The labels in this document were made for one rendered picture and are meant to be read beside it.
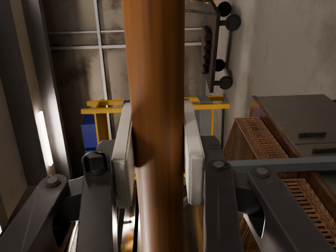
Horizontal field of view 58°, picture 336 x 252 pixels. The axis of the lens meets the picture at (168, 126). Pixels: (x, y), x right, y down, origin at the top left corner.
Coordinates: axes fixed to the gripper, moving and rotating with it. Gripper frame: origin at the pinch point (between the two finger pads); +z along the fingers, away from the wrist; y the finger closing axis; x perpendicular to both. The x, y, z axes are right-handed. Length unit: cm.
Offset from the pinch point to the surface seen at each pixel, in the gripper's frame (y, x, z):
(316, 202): 58, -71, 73
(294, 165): 53, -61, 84
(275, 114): 66, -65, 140
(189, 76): 73, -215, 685
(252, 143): 47, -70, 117
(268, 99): 69, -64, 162
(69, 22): -193, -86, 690
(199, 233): 19, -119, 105
